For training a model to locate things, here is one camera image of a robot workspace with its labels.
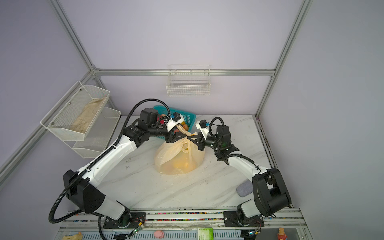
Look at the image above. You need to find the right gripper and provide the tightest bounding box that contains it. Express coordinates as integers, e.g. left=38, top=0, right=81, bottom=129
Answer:
left=187, top=133, right=222, bottom=153

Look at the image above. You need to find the beige plastic bag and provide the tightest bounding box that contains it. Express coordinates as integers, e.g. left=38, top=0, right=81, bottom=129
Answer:
left=154, top=125, right=205, bottom=175

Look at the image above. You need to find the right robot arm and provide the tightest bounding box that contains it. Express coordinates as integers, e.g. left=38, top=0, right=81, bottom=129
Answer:
left=188, top=117, right=292, bottom=219

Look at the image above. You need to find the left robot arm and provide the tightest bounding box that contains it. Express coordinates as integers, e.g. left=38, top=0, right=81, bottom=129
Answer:
left=55, top=108, right=186, bottom=225

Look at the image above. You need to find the teal plastic basket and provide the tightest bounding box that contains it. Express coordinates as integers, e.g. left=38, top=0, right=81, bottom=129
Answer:
left=153, top=105, right=196, bottom=133

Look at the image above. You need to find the white mesh lower shelf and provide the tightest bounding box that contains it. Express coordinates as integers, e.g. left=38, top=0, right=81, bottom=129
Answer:
left=65, top=107, right=121, bottom=159

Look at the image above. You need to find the white mesh shelf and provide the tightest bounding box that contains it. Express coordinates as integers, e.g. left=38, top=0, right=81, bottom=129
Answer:
left=40, top=81, right=110, bottom=142
left=65, top=107, right=121, bottom=159

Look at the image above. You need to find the beige cloth in shelf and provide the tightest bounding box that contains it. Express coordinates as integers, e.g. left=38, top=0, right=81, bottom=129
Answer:
left=70, top=97, right=106, bottom=134

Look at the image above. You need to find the grey sponge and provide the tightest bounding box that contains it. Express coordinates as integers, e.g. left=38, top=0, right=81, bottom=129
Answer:
left=236, top=180, right=254, bottom=198

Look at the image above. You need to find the white mesh upper shelf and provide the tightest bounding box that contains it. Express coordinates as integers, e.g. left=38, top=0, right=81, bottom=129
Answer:
left=40, top=81, right=110, bottom=142

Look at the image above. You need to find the green box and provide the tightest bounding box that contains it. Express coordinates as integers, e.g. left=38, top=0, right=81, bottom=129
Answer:
left=197, top=228, right=214, bottom=240

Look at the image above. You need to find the pink pig toy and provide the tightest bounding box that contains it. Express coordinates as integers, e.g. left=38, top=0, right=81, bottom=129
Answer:
left=154, top=230, right=165, bottom=239

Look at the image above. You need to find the red figurine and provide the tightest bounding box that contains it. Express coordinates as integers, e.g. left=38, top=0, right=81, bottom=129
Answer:
left=277, top=228, right=288, bottom=240

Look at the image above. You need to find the yellow toy figure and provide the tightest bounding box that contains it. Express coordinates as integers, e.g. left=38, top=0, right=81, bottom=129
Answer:
left=62, top=232, right=83, bottom=240

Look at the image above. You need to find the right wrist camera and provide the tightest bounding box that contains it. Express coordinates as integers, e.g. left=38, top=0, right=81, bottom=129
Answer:
left=196, top=120, right=210, bottom=140

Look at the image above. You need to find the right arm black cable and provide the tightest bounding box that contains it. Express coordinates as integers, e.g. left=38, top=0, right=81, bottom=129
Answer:
left=208, top=116, right=262, bottom=176

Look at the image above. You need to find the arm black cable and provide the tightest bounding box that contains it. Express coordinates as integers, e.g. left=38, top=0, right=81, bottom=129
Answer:
left=208, top=116, right=262, bottom=176
left=48, top=98, right=172, bottom=240

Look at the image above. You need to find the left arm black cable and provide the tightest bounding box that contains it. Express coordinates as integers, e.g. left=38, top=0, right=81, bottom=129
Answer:
left=48, top=98, right=172, bottom=240

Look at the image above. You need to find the white wire wall basket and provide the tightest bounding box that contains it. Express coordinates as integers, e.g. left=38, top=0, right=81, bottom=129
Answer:
left=166, top=65, right=211, bottom=97

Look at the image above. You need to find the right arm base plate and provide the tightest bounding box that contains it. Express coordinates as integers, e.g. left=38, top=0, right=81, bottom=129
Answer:
left=223, top=211, right=265, bottom=227

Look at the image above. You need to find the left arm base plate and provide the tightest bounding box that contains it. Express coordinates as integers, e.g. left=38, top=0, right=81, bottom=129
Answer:
left=103, top=212, right=147, bottom=229

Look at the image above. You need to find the aluminium front rail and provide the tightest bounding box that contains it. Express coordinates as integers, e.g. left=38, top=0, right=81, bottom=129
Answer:
left=55, top=208, right=313, bottom=240

